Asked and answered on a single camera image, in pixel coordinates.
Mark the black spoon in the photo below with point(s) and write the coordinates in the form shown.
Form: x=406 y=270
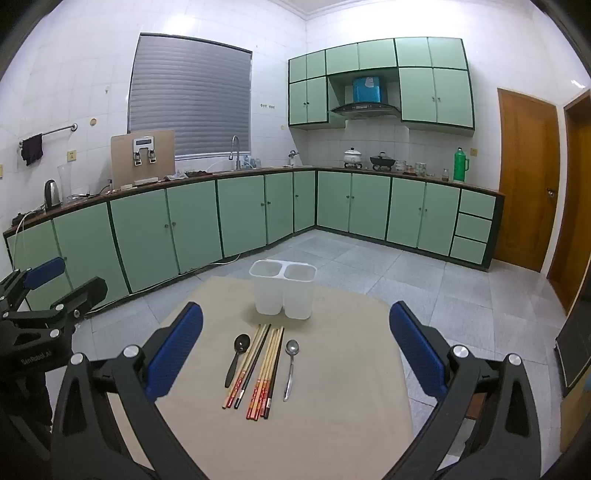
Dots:
x=242 y=343

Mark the range hood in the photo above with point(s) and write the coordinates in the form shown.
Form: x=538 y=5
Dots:
x=364 y=109

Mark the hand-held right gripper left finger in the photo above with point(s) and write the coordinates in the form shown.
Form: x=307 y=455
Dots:
x=178 y=350

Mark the steel electric kettle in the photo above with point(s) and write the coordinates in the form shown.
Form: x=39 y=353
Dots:
x=52 y=194

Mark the green thermos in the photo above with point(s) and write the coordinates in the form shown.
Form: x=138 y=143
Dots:
x=460 y=166

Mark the dark towel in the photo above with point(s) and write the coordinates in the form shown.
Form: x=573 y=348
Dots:
x=32 y=150

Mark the metal wall tap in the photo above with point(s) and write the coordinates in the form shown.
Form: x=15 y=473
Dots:
x=292 y=154

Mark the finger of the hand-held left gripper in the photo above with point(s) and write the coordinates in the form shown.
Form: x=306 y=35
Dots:
x=85 y=290
x=44 y=272

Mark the clear glass pitcher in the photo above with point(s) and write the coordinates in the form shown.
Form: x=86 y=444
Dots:
x=65 y=184

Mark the black chopstick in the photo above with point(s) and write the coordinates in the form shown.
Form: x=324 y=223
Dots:
x=253 y=367
x=275 y=371

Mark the black wok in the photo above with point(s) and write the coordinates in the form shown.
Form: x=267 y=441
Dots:
x=382 y=161

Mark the metal sink faucet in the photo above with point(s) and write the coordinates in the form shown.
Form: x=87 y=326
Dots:
x=237 y=152

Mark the cardboard board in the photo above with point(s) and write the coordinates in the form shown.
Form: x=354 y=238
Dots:
x=121 y=161

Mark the metal spoon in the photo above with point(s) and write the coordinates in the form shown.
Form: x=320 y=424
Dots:
x=292 y=347

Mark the white two-compartment utensil holder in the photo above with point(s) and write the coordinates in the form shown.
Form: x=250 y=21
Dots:
x=270 y=290

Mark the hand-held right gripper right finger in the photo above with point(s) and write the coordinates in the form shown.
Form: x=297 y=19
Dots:
x=418 y=355

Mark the green base kitchen cabinets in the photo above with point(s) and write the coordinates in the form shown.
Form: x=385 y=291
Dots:
x=194 y=221

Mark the metal towel bar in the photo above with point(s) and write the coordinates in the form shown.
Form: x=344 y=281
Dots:
x=55 y=131

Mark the wooden door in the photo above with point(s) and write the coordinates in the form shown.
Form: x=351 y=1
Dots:
x=526 y=184
x=577 y=207

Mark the white cooking pot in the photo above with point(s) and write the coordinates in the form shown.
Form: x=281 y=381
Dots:
x=352 y=157

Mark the grey window blind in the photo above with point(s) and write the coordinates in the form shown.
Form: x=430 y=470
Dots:
x=189 y=92

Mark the grey metal bracket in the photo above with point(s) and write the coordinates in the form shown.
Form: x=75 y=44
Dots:
x=144 y=144

